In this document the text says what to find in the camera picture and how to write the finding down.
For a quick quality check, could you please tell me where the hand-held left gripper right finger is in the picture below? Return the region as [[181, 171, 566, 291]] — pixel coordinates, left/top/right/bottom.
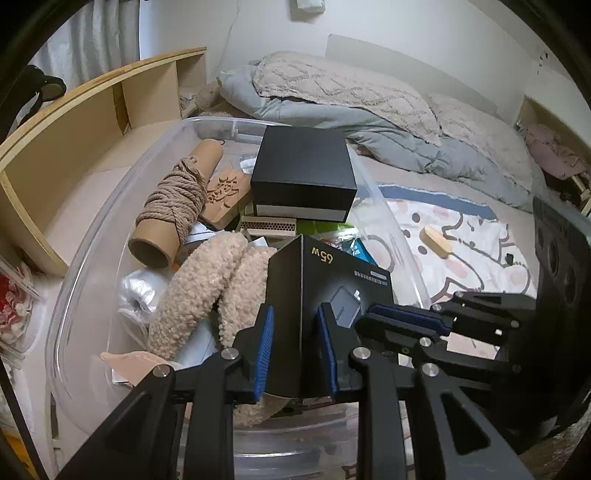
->
[[315, 305, 539, 480]]

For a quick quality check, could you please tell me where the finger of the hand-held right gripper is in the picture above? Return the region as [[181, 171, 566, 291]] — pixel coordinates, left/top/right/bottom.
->
[[353, 302, 502, 370], [429, 290, 539, 333]]

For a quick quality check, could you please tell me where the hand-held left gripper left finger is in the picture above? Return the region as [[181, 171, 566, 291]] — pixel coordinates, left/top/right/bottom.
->
[[55, 305, 275, 480]]

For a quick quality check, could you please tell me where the small printed black box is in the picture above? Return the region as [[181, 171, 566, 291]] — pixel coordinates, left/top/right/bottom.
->
[[268, 234, 395, 398]]

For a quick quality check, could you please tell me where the large plain black box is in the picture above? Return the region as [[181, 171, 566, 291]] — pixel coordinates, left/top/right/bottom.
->
[[250, 126, 358, 223]]

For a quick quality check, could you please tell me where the clear plastic storage bin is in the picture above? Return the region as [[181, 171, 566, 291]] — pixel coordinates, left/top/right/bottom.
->
[[44, 116, 432, 480]]

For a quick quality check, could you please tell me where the pink cartoon printed blanket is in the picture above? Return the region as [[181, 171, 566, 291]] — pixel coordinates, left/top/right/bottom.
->
[[369, 184, 541, 315]]

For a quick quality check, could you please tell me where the blue foil packet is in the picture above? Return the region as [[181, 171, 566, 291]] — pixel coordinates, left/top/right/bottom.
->
[[342, 235, 376, 265]]

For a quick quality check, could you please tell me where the beige fuzzy headband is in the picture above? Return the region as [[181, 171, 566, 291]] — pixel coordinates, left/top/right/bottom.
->
[[147, 234, 287, 428]]

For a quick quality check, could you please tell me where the peach cloth item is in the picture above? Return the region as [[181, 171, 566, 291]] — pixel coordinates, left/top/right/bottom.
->
[[100, 351, 183, 386]]

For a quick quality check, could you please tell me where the clear plastic bag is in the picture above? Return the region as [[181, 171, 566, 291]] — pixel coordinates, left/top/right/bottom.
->
[[117, 270, 160, 319]]

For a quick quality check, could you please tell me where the pink clothes pile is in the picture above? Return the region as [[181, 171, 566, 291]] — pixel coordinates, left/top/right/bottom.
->
[[524, 122, 587, 181]]

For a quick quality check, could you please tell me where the grey-blue duvet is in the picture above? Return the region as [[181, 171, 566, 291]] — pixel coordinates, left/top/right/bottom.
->
[[217, 65, 550, 213]]

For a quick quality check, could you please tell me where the carved wooden piece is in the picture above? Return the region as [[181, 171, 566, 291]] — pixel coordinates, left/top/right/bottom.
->
[[203, 168, 252, 229]]

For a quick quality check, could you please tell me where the beige textured pillow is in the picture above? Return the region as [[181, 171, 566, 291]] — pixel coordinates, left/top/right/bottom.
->
[[422, 92, 532, 192], [252, 51, 444, 146]]

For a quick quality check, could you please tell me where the open wardrobe cubby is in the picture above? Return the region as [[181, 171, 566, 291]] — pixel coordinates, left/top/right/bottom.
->
[[512, 95, 591, 217]]

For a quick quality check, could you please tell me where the clear container red print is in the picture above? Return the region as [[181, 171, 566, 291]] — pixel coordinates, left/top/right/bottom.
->
[[0, 258, 44, 365]]

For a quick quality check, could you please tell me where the wooden shelf unit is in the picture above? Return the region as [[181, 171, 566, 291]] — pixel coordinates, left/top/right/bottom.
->
[[0, 46, 208, 278]]

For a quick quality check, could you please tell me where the grey curtain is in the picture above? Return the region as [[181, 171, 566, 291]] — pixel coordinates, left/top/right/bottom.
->
[[46, 0, 141, 88]]

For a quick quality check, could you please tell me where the cardboard tube with rope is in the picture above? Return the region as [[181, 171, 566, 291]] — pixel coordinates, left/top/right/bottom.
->
[[128, 138, 225, 268]]

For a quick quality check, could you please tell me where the white wall cable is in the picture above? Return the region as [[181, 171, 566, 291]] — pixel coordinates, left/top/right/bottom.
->
[[217, 23, 236, 79]]

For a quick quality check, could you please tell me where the black elastic strap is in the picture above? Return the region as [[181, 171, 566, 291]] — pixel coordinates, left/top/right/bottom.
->
[[7, 65, 68, 134]]

